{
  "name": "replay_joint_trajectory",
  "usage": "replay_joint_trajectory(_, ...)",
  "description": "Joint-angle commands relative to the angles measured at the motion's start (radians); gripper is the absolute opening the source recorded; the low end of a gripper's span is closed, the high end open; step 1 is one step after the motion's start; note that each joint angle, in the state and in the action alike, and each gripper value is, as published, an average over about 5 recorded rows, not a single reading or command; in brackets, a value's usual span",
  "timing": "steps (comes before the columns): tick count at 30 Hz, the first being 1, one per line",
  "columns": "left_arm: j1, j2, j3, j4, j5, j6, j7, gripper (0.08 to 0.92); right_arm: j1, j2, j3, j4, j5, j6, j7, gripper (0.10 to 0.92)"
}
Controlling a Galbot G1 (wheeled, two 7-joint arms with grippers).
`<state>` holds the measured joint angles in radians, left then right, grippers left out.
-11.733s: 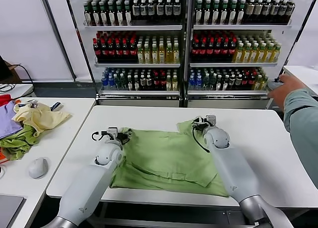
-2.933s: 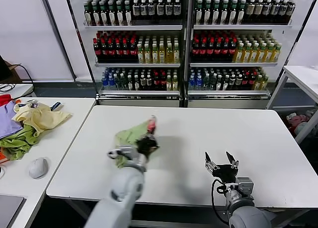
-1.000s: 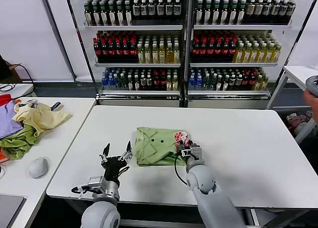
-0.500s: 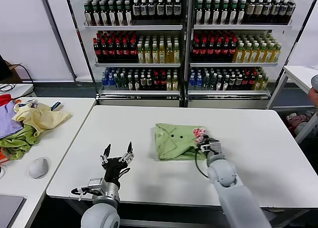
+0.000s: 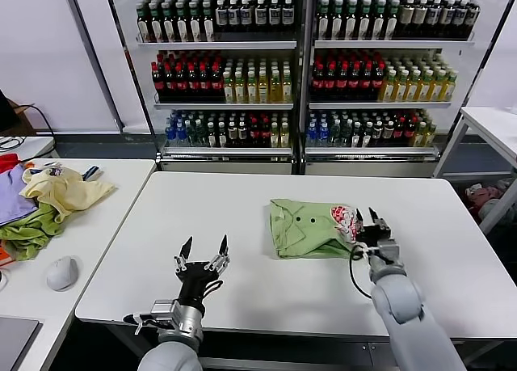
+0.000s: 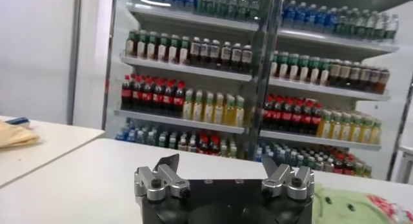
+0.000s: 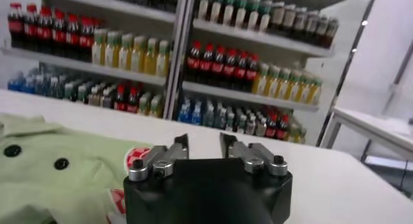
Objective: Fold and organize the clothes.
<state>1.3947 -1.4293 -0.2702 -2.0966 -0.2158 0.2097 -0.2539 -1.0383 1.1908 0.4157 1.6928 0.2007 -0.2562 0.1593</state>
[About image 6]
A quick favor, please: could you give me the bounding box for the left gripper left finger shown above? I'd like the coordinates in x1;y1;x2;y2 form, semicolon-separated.
134;153;191;202

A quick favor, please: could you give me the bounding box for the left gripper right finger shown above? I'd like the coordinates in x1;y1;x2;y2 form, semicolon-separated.
260;154;316;201

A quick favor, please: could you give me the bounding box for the light green t-shirt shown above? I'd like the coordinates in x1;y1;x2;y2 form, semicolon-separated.
312;183;413;224

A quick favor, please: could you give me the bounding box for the small red cola bottle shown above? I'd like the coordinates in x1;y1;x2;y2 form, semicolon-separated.
343;157;354;176
198;133;210;154
333;156;344;174
209;134;221;156

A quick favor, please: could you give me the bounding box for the red cap cola bottle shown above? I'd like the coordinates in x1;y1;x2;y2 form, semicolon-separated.
132;76;143;112
163;79;174;116
262;95;274;129
311;103;323;135
142;77;154;114
282;98;293;132
173;81;185;118
301;101;312;134
152;79;164;116
292;99;303;133
121;75;133;110
272;96;283;130

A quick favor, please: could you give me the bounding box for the green cap dark bottle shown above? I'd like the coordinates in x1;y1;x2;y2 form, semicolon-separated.
288;53;299;81
278;51;289;79
136;30;148;59
179;36;190;65
146;31;158;60
168;34;180;63
308;56;319;84
125;30;137;57
270;50;279;77
298;54;309;83
318;57;330;86
157;33;169;61

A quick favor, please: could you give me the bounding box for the beige label dark bottle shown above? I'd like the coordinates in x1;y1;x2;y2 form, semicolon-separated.
369;66;380;93
359;64;370;91
350;62;361;90
329;59;341;87
340;60;351;88
379;68;390;94

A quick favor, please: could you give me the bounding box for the white cap dark bottle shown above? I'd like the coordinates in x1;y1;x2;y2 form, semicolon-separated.
231;43;243;72
189;36;201;66
209;39;221;70
241;44;253;74
199;37;210;68
220;41;232;70

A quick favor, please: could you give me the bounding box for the pale yellow garment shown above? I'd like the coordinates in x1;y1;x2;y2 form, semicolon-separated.
0;119;40;148

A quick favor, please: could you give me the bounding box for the blue white striped cloth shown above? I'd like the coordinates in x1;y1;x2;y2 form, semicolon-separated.
5;116;30;129

